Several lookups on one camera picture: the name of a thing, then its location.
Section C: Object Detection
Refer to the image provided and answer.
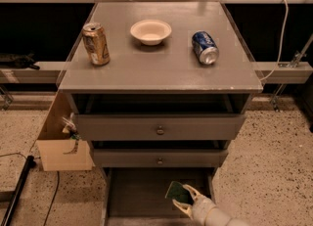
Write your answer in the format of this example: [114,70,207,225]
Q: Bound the grey drawer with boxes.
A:
[101,168,214,226]
[93,149,228,167]
[74,114,246,141]

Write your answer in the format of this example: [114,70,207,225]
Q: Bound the blue soda can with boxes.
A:
[192,31,219,65]

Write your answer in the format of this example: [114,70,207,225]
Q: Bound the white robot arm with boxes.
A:
[172,184,249,226]

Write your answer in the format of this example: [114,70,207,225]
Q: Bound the middle grey drawer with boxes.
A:
[93,149,228,167]

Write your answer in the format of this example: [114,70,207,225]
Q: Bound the green yellow sponge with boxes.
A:
[165,181,194,204]

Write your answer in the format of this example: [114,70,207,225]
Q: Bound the grey drawer cabinet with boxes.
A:
[56,0,264,226]

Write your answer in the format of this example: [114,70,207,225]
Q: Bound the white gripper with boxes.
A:
[172,184,217,224]

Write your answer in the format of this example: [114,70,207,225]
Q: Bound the black floor bar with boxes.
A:
[0,156,36,226]

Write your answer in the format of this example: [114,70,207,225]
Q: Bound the black floor cable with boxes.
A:
[42,170,61,226]

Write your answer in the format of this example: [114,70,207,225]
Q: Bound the black object on ledge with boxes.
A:
[0,53,40,70]

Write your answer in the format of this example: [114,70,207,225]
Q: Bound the top grey drawer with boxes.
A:
[74,114,246,141]

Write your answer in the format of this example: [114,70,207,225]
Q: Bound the white paper bowl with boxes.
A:
[130,20,172,46]

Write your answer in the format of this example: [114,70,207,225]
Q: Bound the gold soda can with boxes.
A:
[82,23,110,66]

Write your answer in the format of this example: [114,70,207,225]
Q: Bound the metal bracket on rail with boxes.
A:
[270,33,313,113]

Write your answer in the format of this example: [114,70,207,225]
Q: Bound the bottom grey drawer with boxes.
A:
[101,168,214,226]

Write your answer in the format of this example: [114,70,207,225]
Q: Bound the white cable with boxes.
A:
[259,0,291,82]

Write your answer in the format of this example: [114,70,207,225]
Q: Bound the cardboard box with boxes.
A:
[36,92,94,171]

